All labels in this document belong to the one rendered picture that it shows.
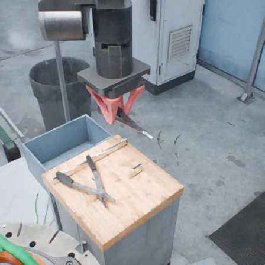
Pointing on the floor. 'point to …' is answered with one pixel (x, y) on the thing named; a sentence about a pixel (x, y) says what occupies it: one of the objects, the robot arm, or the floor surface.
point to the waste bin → (54, 113)
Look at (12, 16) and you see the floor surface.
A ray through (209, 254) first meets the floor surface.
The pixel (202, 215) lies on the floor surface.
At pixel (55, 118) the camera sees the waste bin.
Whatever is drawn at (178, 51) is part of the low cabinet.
